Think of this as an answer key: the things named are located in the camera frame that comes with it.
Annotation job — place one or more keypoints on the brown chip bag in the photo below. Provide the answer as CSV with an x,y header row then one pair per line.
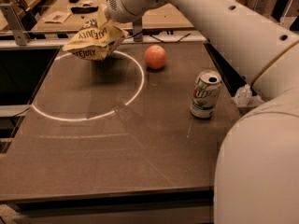
x,y
97,38

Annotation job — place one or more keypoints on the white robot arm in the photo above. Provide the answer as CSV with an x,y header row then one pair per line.
x,y
257,170

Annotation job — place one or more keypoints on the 7up soda can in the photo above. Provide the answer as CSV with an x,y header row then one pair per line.
x,y
206,91

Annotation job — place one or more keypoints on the red apple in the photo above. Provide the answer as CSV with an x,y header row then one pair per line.
x,y
155,57

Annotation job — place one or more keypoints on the clear sanitizer bottle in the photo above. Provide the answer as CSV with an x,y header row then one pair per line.
x,y
243,95

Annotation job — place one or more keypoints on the black tool on table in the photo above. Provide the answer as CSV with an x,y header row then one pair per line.
x,y
83,10

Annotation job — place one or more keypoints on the wooden back table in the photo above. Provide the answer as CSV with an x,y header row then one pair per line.
x,y
162,18

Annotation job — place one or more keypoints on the paper envelope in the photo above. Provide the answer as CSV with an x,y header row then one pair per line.
x,y
56,17

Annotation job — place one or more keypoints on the middle metal bracket post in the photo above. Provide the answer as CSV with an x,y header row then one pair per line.
x,y
138,30

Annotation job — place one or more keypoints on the metal bracket post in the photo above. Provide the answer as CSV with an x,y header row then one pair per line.
x,y
20,35
138,30
259,6

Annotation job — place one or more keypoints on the left metal bracket post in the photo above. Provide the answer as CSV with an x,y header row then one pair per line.
x,y
20,35

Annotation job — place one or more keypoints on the right metal bracket post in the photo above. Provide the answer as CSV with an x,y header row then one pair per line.
x,y
259,6

